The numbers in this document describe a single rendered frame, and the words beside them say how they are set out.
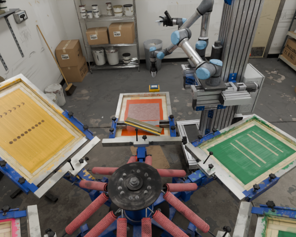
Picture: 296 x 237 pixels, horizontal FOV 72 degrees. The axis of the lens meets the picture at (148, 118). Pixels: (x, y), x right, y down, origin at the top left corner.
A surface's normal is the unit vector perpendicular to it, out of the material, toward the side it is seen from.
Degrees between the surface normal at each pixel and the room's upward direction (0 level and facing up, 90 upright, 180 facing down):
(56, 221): 0
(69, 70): 89
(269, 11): 90
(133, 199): 0
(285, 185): 0
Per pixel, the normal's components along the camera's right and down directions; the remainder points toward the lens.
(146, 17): -0.01, 0.63
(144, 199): -0.05, -0.77
